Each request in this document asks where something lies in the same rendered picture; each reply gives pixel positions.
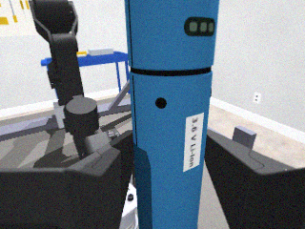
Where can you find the blue electric screwdriver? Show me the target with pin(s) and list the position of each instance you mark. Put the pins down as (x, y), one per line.
(171, 52)

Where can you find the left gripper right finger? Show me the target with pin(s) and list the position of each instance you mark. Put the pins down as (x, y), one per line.
(253, 191)

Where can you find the black socket-head screw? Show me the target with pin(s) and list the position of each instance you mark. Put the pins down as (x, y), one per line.
(130, 197)

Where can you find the white square plate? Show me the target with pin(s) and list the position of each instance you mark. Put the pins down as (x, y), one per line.
(130, 206)

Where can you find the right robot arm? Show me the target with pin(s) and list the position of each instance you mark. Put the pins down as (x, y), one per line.
(53, 20)

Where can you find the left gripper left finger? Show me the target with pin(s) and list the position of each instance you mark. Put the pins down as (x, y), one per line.
(90, 194)

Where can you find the grey cylindrical joint module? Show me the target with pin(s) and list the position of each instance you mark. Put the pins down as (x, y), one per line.
(129, 222)

